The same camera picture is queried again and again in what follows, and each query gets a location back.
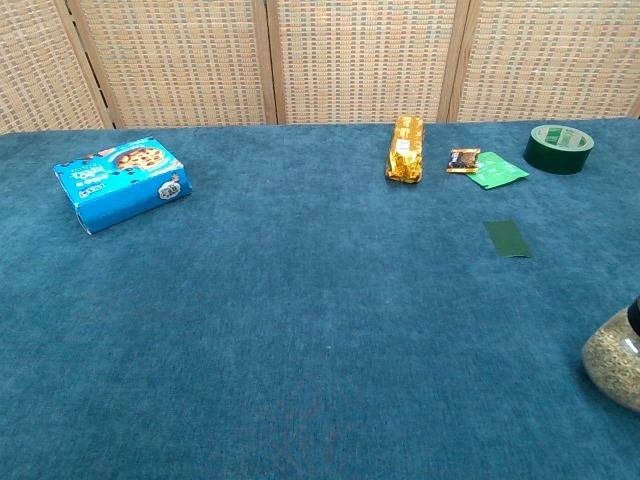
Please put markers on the green flat sachet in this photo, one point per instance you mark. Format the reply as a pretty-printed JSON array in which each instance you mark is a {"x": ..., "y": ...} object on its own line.
[{"x": 497, "y": 172}]

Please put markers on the blue felt table cover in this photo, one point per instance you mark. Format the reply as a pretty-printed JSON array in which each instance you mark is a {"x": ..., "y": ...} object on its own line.
[{"x": 300, "y": 310}]

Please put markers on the grain jar with black lid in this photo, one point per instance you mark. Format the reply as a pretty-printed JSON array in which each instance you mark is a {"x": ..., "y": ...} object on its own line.
[{"x": 612, "y": 360}]

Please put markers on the small brown snack sachet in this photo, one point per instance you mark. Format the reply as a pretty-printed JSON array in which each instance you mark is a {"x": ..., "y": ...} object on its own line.
[{"x": 463, "y": 161}]

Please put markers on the dark green tape roll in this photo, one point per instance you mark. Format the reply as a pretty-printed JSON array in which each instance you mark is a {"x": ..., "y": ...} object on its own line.
[{"x": 550, "y": 161}]

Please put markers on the blue cookie box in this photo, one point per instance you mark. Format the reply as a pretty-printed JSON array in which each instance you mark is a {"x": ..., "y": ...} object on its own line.
[{"x": 120, "y": 185}]

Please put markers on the woven rattan folding screen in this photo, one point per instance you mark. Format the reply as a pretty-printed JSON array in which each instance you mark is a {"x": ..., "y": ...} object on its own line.
[{"x": 350, "y": 60}]

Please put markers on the gold foil snack packet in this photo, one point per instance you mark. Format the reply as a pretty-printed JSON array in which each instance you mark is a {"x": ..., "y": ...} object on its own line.
[{"x": 405, "y": 150}]

